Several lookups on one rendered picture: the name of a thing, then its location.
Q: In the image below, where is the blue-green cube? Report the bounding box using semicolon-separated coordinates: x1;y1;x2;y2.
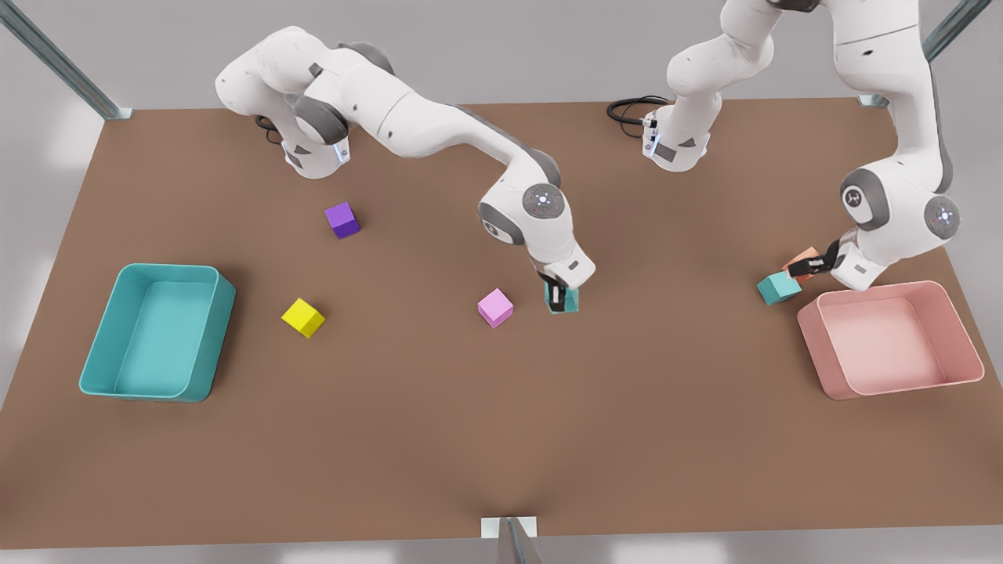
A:
545;284;581;316
757;272;803;306

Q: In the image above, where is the orange cube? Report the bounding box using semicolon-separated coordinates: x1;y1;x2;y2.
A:
781;247;821;276

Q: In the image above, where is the pink cube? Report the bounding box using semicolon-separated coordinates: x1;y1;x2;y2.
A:
477;288;515;329

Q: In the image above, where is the pink rectangular tray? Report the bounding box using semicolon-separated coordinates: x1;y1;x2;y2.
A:
797;280;985;401

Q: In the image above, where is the purple cube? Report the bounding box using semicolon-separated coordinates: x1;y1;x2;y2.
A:
325;202;362;240

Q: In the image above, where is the yellow cube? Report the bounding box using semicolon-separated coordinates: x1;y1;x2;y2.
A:
281;298;326;339

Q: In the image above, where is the teal rectangular tray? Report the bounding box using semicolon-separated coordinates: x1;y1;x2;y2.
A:
79;263;237;403

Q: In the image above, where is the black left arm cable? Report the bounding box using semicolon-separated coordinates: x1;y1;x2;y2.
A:
607;96;672;141

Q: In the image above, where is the silver frame post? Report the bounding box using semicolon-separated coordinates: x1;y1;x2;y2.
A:
0;0;134;121
858;0;993;109
480;516;543;564

